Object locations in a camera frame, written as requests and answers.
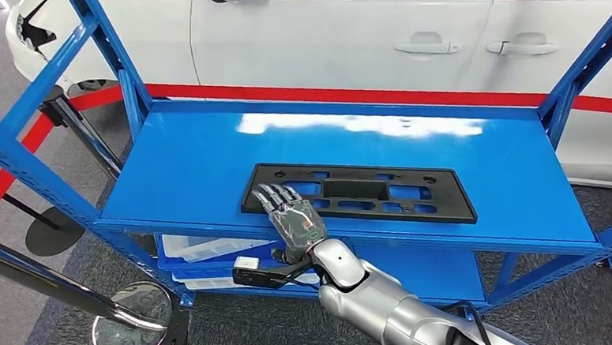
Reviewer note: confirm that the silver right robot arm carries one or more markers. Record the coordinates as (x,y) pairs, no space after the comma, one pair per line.
(386,303)

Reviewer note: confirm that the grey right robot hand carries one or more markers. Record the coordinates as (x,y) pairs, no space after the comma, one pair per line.
(295,224)

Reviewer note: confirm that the red barrier belt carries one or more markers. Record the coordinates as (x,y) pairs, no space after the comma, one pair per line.
(3,187)
(333,94)

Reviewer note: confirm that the blue metal shelf rack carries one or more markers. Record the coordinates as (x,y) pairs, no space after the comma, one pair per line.
(180,167)

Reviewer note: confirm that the black plastic plate frame part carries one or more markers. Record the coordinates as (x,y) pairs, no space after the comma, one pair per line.
(444,206)

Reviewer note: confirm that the blue plastic bin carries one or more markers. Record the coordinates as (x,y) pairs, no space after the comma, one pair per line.
(211,268)

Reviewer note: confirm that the chrome stanchion post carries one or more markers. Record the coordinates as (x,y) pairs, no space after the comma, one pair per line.
(131,327)
(89,140)

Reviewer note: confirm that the black stanchion post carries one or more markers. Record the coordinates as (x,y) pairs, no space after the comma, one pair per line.
(52,237)

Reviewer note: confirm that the white car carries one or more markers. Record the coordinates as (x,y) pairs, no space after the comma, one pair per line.
(331,44)

